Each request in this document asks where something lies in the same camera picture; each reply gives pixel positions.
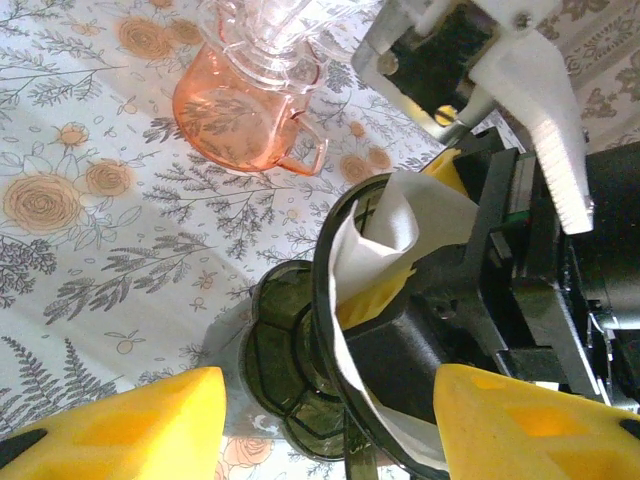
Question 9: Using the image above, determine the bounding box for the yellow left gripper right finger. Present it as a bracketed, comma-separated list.
[432, 362, 640, 480]

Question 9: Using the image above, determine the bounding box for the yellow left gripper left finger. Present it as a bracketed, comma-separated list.
[0, 365, 230, 480]

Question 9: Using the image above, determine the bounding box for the white paper coffee filter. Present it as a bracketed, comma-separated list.
[327, 171, 480, 474]

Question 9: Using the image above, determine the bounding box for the green glass coffee dripper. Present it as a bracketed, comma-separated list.
[238, 172, 451, 480]

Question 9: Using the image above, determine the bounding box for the pink glass server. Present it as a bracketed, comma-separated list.
[171, 42, 330, 177]

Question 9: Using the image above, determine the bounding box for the floral patterned tablecloth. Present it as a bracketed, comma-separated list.
[0, 0, 451, 480]

